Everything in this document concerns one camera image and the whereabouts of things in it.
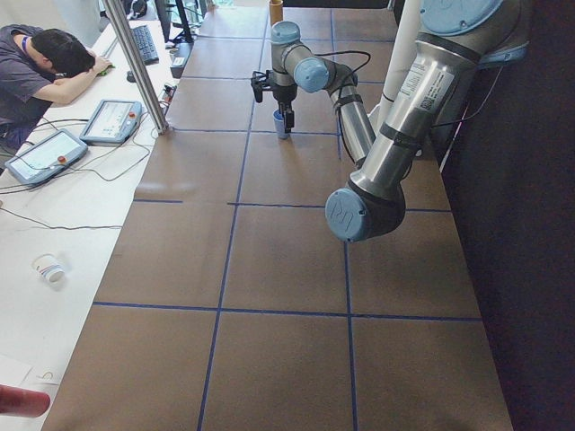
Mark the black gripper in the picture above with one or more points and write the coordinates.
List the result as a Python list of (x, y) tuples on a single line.
[(285, 96)]

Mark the blue ribbed plastic cup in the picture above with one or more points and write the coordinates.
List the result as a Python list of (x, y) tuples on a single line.
[(281, 131)]

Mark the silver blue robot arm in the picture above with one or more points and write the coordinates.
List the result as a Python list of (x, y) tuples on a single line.
[(438, 42)]

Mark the brown cardboard tube cup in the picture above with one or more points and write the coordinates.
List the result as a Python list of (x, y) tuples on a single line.
[(275, 11)]

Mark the white paper cup lying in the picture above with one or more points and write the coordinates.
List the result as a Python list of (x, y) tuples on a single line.
[(50, 269)]

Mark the black monitor stand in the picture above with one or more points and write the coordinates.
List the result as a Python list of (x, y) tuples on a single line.
[(163, 10)]

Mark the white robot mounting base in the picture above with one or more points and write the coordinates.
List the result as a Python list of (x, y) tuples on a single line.
[(403, 55)]

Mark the black keyboard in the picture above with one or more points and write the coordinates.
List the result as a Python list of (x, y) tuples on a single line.
[(145, 44)]

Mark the grey teach pendant far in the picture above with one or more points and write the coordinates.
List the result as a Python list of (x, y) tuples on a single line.
[(112, 123)]

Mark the grey teach pendant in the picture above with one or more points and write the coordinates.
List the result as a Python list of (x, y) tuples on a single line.
[(112, 123), (46, 159)]

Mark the grey teach pendant near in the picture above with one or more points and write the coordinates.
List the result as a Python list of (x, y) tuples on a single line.
[(46, 159)]

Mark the person in dark shirt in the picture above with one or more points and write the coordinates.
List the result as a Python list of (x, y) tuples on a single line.
[(40, 68)]

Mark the white paper sheet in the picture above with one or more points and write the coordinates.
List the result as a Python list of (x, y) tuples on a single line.
[(13, 372)]

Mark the red cylinder object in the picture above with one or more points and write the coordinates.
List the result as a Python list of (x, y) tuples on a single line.
[(23, 403)]

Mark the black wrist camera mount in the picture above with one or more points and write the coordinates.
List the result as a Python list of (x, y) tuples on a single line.
[(261, 82)]

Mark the aluminium frame post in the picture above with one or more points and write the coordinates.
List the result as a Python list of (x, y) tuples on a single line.
[(119, 23)]

